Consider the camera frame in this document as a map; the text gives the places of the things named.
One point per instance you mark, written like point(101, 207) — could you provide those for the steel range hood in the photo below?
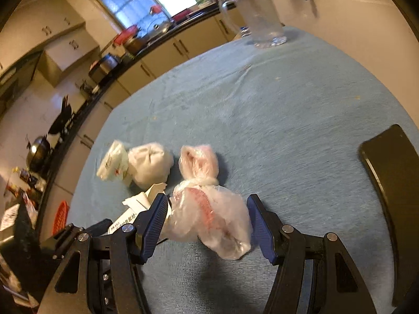
point(19, 75)

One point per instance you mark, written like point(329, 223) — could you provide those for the black kitchen countertop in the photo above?
point(95, 99)

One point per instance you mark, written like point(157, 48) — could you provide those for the beige upper cabinet beside window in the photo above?
point(59, 39)

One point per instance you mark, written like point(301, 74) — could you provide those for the white tied plastic bag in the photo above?
point(150, 165)

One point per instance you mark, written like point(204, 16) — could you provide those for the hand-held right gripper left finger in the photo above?
point(154, 229)

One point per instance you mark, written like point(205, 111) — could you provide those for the beige lower cabinets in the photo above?
point(163, 55)

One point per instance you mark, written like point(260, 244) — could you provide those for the red mesh plastic basket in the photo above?
point(61, 217)

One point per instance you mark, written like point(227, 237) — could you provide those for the glass pitcher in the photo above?
point(258, 16)

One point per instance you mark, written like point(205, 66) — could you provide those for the red colander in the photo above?
point(126, 34)

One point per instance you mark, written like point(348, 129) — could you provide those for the brown ceramic pot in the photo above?
point(136, 46)

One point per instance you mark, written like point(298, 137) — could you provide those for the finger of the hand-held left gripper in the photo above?
point(55, 242)

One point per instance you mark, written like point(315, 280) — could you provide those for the steel wok with lid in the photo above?
point(37, 153)

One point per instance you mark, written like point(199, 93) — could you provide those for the glass pot lid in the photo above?
point(158, 26)

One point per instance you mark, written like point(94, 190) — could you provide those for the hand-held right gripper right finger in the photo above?
point(258, 229)

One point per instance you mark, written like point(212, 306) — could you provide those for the clear plastic bag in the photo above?
point(209, 212)

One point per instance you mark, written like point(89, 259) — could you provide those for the black rice cooker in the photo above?
point(104, 67)

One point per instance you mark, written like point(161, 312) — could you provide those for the blue tablecloth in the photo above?
point(278, 121)

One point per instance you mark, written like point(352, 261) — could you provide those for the white printed packet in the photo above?
point(113, 163)

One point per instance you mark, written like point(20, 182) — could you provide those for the white cardboard box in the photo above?
point(137, 202)

